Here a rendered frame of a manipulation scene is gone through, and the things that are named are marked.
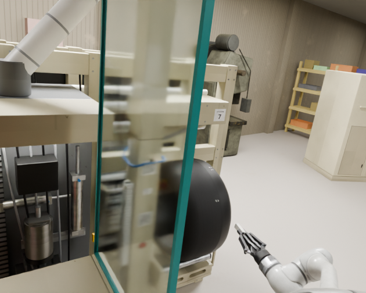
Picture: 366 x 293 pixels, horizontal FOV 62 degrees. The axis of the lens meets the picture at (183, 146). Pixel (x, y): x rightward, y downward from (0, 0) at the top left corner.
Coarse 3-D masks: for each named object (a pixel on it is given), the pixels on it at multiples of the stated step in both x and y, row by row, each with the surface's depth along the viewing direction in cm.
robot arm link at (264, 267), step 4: (268, 256) 136; (272, 256) 136; (264, 260) 135; (268, 260) 134; (272, 260) 134; (276, 260) 135; (260, 264) 136; (264, 264) 134; (268, 264) 133; (272, 264) 133; (276, 264) 133; (260, 268) 136; (264, 268) 134; (268, 268) 132; (264, 272) 133
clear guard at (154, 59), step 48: (144, 0) 72; (192, 0) 56; (144, 48) 74; (192, 48) 57; (144, 96) 76; (192, 96) 57; (144, 144) 78; (192, 144) 60; (96, 192) 113; (144, 192) 80; (96, 240) 120; (144, 240) 82; (144, 288) 84
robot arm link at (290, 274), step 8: (280, 264) 134; (288, 264) 132; (272, 272) 130; (280, 272) 129; (288, 272) 128; (296, 272) 127; (272, 280) 129; (280, 280) 126; (288, 280) 125; (296, 280) 125; (304, 280) 127; (272, 288) 129; (280, 288) 125; (288, 288) 123; (296, 288) 123
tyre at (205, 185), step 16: (192, 176) 164; (208, 176) 168; (192, 192) 158; (208, 192) 161; (224, 192) 167; (192, 208) 156; (208, 208) 158; (224, 208) 164; (192, 224) 156; (208, 224) 158; (224, 224) 164; (192, 240) 157; (208, 240) 161; (224, 240) 170; (192, 256) 165
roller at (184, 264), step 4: (200, 256) 183; (204, 256) 184; (208, 256) 186; (188, 260) 179; (192, 260) 180; (196, 260) 181; (200, 260) 183; (180, 264) 175; (184, 264) 176; (188, 264) 178; (192, 264) 180; (180, 268) 175
